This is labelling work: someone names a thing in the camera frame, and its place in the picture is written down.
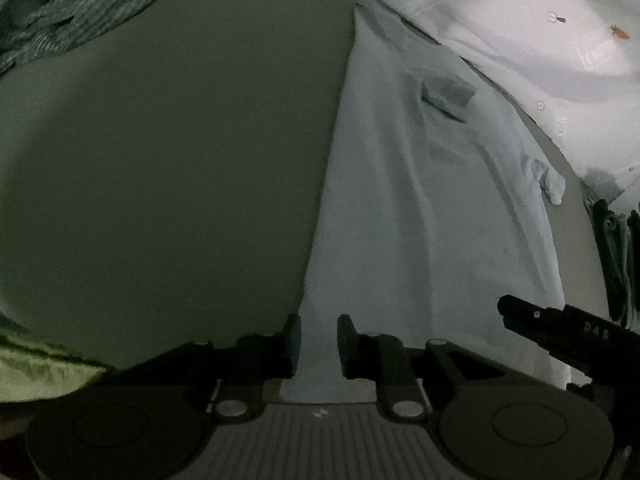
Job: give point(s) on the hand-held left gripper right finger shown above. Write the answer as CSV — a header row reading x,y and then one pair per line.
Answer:
x,y
344,336

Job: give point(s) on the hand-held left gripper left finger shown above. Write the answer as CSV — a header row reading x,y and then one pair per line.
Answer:
x,y
295,336

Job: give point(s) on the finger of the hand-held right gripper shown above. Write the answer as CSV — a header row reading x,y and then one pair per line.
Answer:
x,y
530,321

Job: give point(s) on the light blue shirt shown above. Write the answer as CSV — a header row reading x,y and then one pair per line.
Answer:
x,y
415,220

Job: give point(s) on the dark hanging clothes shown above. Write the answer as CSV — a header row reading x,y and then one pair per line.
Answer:
x,y
616,260

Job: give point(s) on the green fuzzy cloth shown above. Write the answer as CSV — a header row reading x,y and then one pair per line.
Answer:
x,y
35,365

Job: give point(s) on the white carrot print sheet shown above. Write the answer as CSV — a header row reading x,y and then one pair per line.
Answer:
x,y
530,50

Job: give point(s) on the dark striped garment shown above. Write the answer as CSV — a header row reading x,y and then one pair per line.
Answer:
x,y
70,5

